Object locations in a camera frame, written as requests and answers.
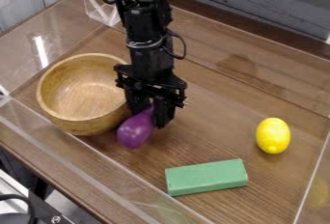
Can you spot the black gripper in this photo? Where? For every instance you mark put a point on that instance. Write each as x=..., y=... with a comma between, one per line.
x=147, y=78

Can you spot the purple toy eggplant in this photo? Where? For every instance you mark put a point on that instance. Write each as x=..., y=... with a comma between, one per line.
x=135, y=129

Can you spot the brown wooden bowl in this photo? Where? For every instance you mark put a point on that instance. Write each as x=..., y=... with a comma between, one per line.
x=79, y=96

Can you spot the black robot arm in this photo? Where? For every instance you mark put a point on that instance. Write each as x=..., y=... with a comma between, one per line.
x=145, y=19

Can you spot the green rectangular block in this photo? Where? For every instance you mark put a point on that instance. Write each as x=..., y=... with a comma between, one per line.
x=204, y=177

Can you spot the yellow toy lemon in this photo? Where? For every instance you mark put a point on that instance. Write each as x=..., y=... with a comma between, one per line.
x=272, y=135

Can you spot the clear acrylic tray wall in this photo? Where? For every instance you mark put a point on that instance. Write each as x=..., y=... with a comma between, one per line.
x=97, y=183

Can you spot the clear acrylic corner bracket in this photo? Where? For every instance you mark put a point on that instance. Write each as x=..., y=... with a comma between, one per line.
x=103, y=13

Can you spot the black metal mount plate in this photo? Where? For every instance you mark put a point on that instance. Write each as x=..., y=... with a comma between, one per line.
x=47, y=215

